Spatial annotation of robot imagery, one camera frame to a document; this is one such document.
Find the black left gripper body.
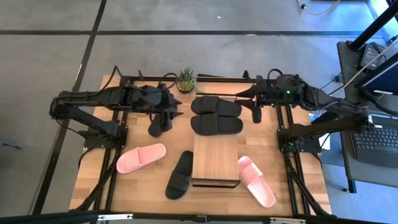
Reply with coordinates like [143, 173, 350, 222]
[133, 84, 175, 114]

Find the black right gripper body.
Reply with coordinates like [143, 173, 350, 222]
[256, 74, 282, 107]

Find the black rubber slide sandal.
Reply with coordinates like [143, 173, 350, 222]
[190, 113, 244, 136]
[190, 95, 243, 118]
[165, 150, 194, 200]
[147, 109, 174, 138]

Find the pink rubber slide sandal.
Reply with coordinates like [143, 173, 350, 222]
[237, 155, 276, 208]
[116, 142, 167, 174]

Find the succulent plant in dark pot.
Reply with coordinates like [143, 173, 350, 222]
[175, 65, 200, 95]

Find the grey monitor desk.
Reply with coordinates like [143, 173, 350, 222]
[336, 40, 398, 114]

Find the black power adapter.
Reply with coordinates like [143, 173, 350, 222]
[359, 43, 382, 71]

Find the dark monitor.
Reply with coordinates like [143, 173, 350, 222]
[354, 52, 398, 95]

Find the black keyboard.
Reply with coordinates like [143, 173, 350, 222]
[349, 124, 398, 169]

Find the grey keyboard desk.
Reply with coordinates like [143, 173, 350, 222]
[337, 110, 398, 194]

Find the small dark flat object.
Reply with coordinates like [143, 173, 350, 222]
[0, 138, 25, 151]

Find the black crossbar with silver brackets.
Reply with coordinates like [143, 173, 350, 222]
[0, 210, 398, 224]

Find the black aluminium rig frame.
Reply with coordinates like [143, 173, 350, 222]
[68, 70, 333, 218]

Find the wooden shelf with black frame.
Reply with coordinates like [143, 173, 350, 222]
[191, 91, 241, 189]

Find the yellow cable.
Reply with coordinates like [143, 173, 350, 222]
[295, 0, 342, 16]

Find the black slanted post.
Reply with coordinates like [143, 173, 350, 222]
[348, 0, 398, 51]

